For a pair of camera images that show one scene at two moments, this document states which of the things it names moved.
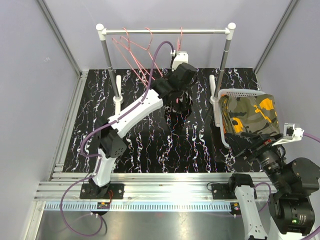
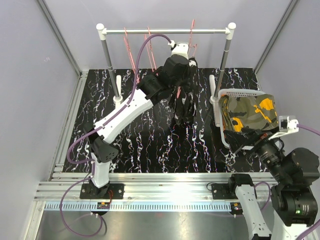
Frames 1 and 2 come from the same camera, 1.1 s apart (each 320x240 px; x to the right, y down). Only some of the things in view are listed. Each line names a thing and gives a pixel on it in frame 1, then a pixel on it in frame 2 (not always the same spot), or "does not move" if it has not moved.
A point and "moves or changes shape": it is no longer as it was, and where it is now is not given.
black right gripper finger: (238, 142) does not move
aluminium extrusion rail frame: (59, 185) does not move
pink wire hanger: (147, 49) moves or changes shape
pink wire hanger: (129, 49) -> (127, 48)
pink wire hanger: (179, 44) -> (191, 47)
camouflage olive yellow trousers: (249, 114) does not move
